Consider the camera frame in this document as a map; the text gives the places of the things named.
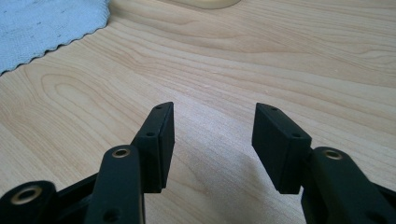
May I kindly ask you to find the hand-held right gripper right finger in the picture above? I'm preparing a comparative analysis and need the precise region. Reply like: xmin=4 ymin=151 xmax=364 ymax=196
xmin=251 ymin=103 xmax=396 ymax=224

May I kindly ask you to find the light blue cloth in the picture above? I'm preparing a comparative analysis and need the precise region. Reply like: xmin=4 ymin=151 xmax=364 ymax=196
xmin=0 ymin=0 xmax=111 ymax=77

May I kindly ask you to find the cream round plate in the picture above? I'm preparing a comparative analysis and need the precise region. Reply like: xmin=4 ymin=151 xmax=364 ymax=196
xmin=169 ymin=0 xmax=243 ymax=10

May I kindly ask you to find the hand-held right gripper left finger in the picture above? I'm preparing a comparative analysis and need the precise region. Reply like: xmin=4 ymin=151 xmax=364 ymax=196
xmin=84 ymin=101 xmax=176 ymax=224

